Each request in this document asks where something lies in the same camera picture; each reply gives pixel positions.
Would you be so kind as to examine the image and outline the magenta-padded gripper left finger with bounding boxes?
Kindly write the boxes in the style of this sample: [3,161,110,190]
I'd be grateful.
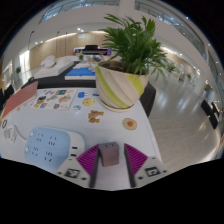
[54,143,101,189]

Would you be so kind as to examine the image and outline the gingerbread-shaped orange sticker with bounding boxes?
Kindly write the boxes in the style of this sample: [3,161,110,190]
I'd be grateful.
[87,109,105,124]

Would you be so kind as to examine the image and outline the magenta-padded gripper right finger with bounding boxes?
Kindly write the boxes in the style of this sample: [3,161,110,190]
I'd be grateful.
[123,143,170,188]

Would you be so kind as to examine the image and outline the light blue power strip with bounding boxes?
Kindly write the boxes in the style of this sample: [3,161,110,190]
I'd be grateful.
[23,127,86,171]

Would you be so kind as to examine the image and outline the salmon red flat board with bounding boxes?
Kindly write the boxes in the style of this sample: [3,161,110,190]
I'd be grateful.
[0,80,39,118]

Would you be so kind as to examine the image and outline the white coiled cable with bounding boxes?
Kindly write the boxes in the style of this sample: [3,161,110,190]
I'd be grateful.
[2,123,28,144]

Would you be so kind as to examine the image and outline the blue base scale model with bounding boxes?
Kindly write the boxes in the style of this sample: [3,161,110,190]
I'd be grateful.
[64,59,101,81]

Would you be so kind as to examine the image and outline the yellow sticker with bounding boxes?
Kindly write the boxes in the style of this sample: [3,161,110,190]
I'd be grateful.
[82,98,96,107]

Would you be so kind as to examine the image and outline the white architectural model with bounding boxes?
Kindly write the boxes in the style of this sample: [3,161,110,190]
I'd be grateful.
[33,54,73,79]

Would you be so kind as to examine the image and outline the grey-purple charger block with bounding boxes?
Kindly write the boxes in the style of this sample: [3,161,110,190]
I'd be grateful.
[98,141,120,168]

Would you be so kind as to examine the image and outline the black draped table group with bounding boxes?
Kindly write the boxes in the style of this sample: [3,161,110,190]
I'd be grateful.
[0,84,16,105]
[200,99,221,129]

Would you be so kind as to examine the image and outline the round fried egg sticker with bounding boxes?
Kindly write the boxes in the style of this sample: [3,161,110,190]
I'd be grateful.
[121,117,138,131]

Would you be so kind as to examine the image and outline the white saucer under pot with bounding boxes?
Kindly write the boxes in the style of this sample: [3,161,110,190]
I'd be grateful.
[99,99,136,113]

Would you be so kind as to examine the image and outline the potted palm in striped pot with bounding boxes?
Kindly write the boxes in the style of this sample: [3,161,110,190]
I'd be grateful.
[95,13,169,110]

